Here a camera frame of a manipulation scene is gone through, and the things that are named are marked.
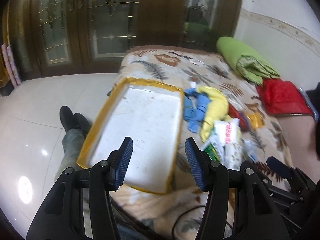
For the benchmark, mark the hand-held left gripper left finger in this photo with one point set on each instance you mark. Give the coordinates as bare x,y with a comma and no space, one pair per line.
124,162

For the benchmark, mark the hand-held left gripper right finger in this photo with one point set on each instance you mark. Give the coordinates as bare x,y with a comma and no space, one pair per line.
196,165

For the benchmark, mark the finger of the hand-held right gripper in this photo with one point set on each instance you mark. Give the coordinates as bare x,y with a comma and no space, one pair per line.
278,166

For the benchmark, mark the white tray with yellow rim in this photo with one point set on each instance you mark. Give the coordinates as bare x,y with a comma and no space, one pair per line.
145,120

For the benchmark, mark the blue cloth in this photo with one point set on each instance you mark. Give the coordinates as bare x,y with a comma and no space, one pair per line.
196,108

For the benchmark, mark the yellow towel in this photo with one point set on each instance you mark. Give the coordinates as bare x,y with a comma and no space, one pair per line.
216,107

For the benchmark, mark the green packet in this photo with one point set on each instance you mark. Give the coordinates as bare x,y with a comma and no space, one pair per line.
212,152

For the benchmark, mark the small white and blue packet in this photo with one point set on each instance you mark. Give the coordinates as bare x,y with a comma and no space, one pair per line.
250,150

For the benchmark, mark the pink bed sheet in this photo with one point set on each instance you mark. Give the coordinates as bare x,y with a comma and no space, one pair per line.
300,135

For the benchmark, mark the white floral packet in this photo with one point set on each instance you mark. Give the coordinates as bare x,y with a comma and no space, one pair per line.
233,156

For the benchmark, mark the white packet with red print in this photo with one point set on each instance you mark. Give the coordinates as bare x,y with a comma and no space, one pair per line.
227,132

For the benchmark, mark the orange packet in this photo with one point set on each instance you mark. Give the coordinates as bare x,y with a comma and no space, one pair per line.
253,120

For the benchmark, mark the person's leg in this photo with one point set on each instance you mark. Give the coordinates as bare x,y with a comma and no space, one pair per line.
71,150

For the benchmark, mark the black shoe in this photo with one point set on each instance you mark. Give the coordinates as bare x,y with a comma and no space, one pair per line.
66,117
82,123

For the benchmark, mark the red bag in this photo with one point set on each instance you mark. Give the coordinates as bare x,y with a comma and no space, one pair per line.
282,97

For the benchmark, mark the dark object at bed edge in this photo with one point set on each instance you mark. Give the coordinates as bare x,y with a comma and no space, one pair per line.
111,92

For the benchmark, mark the small white paper piece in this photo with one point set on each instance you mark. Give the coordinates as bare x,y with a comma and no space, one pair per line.
194,83

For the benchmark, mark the leaf print blanket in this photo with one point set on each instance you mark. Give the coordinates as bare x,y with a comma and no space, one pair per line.
160,62

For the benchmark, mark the folded green quilt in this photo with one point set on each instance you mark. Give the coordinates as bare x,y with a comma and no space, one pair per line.
235,55

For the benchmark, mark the wooden glass door cabinet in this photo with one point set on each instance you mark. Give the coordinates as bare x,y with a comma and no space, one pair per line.
105,25

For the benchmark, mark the pink patterned boxes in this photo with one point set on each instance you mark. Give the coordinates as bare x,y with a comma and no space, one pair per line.
11,65

